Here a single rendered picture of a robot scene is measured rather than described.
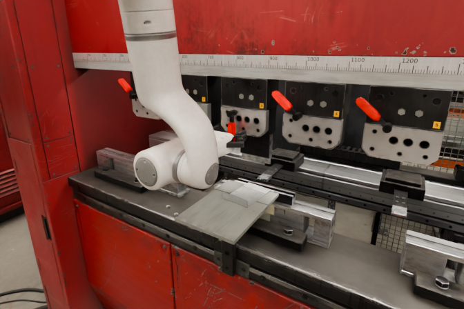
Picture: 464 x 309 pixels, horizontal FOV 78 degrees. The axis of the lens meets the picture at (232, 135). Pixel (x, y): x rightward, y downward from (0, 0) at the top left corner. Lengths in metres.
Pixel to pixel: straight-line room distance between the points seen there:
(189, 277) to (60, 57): 1.00
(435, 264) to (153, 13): 0.81
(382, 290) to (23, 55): 1.35
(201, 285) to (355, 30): 0.89
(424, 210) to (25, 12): 1.52
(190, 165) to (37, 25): 0.97
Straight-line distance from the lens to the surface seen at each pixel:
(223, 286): 1.02
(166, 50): 0.52
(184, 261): 1.08
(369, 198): 1.10
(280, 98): 0.73
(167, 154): 0.58
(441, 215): 1.11
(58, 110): 1.39
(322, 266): 0.85
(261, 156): 0.87
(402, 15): 0.71
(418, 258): 0.87
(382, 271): 0.89
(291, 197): 0.88
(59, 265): 1.63
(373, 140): 0.73
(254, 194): 0.87
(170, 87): 0.54
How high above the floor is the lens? 1.42
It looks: 17 degrees down
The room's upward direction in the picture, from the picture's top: straight up
